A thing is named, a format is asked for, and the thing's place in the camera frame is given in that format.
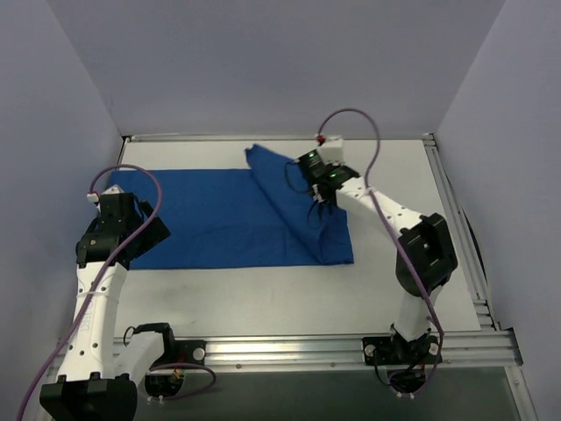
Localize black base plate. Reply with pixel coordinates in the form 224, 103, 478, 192
361, 334, 443, 367
165, 339, 207, 366

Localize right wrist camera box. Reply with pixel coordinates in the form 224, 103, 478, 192
296, 149, 330, 183

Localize blue surgical drape cloth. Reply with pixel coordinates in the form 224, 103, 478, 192
110, 142, 354, 269

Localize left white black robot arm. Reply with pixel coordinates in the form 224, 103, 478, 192
39, 185, 177, 420

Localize front aluminium rail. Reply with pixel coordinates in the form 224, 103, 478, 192
177, 330, 522, 374

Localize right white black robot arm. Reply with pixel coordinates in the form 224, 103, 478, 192
305, 168, 458, 362

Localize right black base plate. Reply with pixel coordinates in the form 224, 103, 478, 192
361, 334, 443, 367

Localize back aluminium rail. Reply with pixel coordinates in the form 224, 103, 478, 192
125, 133, 436, 143

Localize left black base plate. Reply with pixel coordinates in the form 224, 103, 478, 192
165, 339, 207, 366

